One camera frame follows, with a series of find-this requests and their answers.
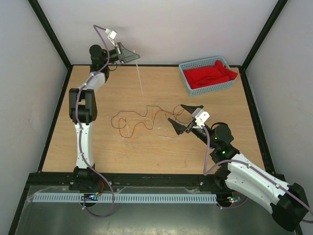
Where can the light blue plastic basket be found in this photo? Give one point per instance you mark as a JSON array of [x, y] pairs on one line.
[[203, 63]]

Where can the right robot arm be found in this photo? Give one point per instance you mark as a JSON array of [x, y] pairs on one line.
[[287, 204]]

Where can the green circuit board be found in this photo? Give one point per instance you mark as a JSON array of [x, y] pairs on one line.
[[89, 197], [233, 199]]

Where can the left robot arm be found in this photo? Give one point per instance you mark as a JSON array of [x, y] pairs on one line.
[[83, 110]]

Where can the white zip tie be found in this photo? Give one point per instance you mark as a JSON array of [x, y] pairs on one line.
[[138, 73]]

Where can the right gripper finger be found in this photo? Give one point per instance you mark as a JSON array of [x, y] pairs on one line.
[[179, 128], [191, 109]]

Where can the light blue slotted cable duct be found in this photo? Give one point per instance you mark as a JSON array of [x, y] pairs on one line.
[[129, 198]]

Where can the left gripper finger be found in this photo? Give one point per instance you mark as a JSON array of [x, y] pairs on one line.
[[129, 57], [123, 50]]

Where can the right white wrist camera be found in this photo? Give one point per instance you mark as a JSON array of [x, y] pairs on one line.
[[200, 117]]

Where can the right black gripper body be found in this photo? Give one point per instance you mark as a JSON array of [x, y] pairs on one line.
[[199, 133]]

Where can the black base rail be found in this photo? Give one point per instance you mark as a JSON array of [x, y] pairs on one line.
[[118, 180]]

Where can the black aluminium frame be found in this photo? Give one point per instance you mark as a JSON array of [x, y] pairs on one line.
[[265, 154]]

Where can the right green circuit board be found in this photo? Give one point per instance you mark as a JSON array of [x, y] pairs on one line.
[[233, 199]]

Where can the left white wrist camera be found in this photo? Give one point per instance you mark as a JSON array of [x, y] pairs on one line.
[[111, 35]]

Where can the left green circuit board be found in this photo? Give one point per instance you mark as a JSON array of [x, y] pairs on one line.
[[89, 197]]

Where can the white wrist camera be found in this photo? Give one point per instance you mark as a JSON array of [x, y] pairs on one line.
[[200, 117], [111, 35]]

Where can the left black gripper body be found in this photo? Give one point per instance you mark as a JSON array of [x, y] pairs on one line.
[[113, 56]]

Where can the red cloth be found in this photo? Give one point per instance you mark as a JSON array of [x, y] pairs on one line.
[[209, 75]]

